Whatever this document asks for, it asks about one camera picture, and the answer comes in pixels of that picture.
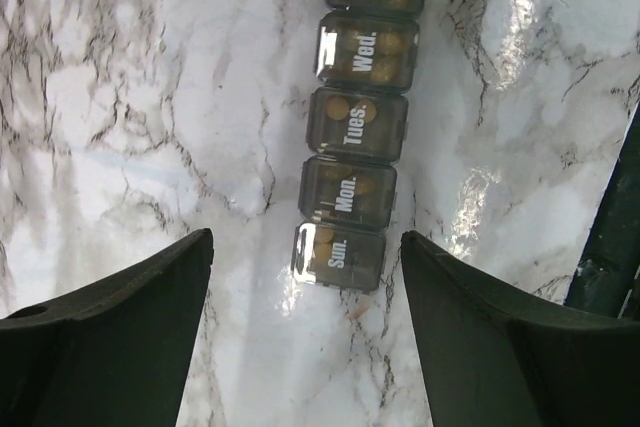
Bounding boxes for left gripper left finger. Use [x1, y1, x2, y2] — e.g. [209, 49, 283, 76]
[1, 229, 213, 426]

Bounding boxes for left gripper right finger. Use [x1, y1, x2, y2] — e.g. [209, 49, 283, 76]
[401, 231, 639, 426]

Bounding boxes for grey weekly pill organizer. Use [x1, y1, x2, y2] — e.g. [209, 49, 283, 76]
[291, 0, 425, 293]

